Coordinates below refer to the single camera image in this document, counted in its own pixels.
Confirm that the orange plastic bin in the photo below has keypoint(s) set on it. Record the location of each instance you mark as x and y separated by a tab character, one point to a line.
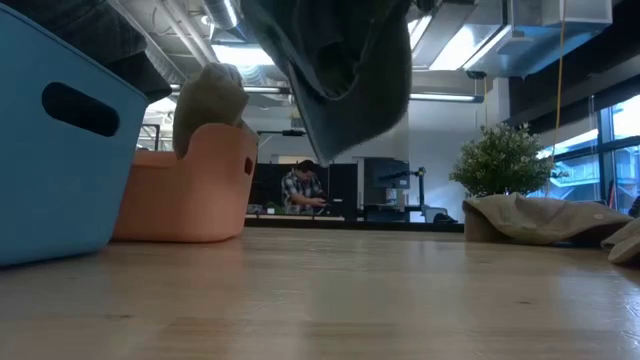
190	200

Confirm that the black camera stand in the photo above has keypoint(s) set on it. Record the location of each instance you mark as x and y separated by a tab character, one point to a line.
421	185

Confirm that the round silver air duct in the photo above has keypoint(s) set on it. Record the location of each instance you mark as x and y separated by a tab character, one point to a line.
222	12

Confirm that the black gantry frame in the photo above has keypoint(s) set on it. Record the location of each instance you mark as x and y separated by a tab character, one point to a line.
290	133

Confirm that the seated person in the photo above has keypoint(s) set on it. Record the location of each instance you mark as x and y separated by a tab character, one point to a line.
297	192

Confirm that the long ceiling light strip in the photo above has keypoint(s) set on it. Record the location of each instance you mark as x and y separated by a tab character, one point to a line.
445	97

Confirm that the black aluminium table frame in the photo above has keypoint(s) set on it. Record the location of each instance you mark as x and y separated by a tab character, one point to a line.
400	226

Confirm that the bright ceiling light panel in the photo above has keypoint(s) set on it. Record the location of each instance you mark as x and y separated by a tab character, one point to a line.
240	55

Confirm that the blue plastic bin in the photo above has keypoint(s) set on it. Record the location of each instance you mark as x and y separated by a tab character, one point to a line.
60	200

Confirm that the potted green plant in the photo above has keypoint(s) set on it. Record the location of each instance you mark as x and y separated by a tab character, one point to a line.
500	160

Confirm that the beige cloth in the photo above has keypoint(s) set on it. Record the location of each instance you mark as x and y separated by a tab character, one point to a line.
210	105

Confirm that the rectangular metal air duct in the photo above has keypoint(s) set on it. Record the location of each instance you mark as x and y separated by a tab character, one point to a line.
525	40

